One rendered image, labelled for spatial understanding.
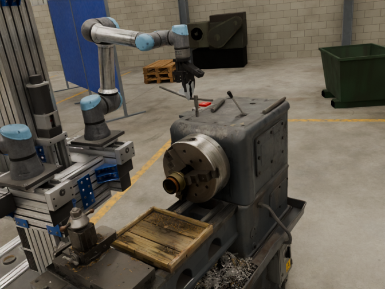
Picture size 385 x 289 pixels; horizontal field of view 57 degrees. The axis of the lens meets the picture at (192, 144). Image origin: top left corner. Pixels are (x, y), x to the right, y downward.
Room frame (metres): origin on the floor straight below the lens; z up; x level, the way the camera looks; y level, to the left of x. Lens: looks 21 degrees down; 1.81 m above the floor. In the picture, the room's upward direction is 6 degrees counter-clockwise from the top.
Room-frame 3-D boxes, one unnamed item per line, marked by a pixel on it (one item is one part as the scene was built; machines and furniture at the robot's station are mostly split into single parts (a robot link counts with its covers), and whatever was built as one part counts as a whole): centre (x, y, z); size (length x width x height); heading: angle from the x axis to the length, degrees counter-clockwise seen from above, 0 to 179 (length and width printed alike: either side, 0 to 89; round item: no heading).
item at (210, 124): (1.86, -0.23, 1.06); 0.59 x 0.48 x 0.39; 142
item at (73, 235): (1.11, 0.44, 1.07); 0.07 x 0.07 x 0.10; 52
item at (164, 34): (1.81, 0.09, 1.67); 0.11 x 0.11 x 0.08; 57
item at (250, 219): (1.86, -0.23, 0.43); 0.60 x 0.48 x 0.86; 142
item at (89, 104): (1.96, 0.54, 1.33); 0.13 x 0.12 x 0.14; 147
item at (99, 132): (1.96, 0.55, 1.21); 0.15 x 0.15 x 0.10
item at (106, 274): (1.07, 0.40, 0.95); 0.43 x 0.17 x 0.05; 52
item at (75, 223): (1.11, 0.44, 1.13); 0.08 x 0.08 x 0.03
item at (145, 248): (1.31, 0.18, 0.89); 0.36 x 0.30 x 0.04; 52
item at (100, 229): (1.13, 0.43, 0.99); 0.20 x 0.10 x 0.05; 142
